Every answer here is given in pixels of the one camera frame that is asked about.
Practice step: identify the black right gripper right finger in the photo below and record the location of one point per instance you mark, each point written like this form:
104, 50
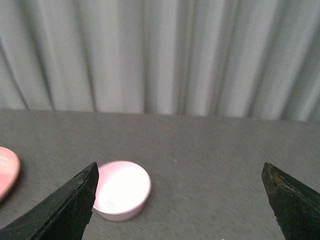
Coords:
295, 205

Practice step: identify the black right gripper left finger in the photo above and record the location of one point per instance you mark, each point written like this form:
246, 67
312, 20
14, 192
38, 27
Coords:
63, 215

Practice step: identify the pink round bowl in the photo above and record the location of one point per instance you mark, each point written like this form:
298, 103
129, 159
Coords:
122, 190

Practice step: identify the pink plate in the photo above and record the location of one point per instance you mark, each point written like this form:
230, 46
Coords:
9, 171

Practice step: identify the white pleated curtain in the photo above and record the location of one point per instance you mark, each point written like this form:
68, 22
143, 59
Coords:
222, 58

